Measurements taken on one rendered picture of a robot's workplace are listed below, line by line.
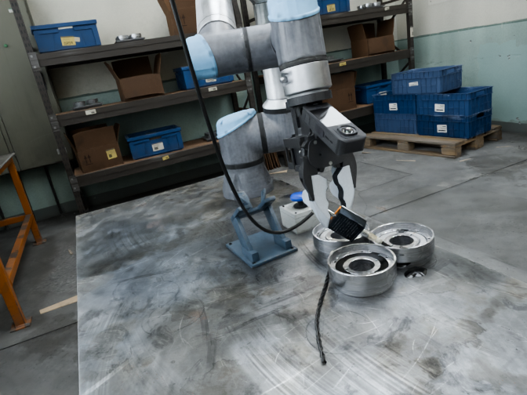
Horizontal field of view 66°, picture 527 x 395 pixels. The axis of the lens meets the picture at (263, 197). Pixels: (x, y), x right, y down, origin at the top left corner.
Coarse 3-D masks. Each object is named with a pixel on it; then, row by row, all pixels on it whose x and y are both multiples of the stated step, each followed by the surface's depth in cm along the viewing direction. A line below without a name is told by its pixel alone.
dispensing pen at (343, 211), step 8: (328, 208) 66; (344, 208) 64; (336, 216) 64; (344, 216) 64; (352, 216) 64; (336, 224) 65; (344, 224) 65; (352, 224) 64; (360, 224) 63; (336, 232) 66; (344, 232) 66; (352, 232) 65; (360, 232) 64; (368, 232) 65; (352, 240) 66; (376, 240) 65
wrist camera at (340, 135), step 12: (312, 108) 61; (324, 108) 61; (312, 120) 59; (324, 120) 58; (336, 120) 58; (348, 120) 58; (324, 132) 57; (336, 132) 55; (348, 132) 55; (360, 132) 55; (336, 144) 55; (348, 144) 54; (360, 144) 55
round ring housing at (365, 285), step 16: (336, 256) 67; (368, 256) 66; (384, 256) 65; (336, 272) 61; (352, 272) 62; (368, 272) 61; (384, 272) 59; (352, 288) 60; (368, 288) 59; (384, 288) 60
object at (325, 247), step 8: (320, 224) 78; (368, 224) 75; (312, 232) 75; (320, 232) 77; (328, 232) 77; (320, 240) 72; (328, 240) 74; (336, 240) 73; (344, 240) 73; (360, 240) 70; (368, 240) 72; (320, 248) 73; (328, 248) 71; (336, 248) 71; (328, 256) 73
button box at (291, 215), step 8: (280, 208) 90; (288, 208) 88; (296, 208) 87; (304, 208) 86; (288, 216) 87; (296, 216) 84; (304, 216) 85; (312, 216) 86; (288, 224) 88; (304, 224) 85; (312, 224) 86; (296, 232) 85
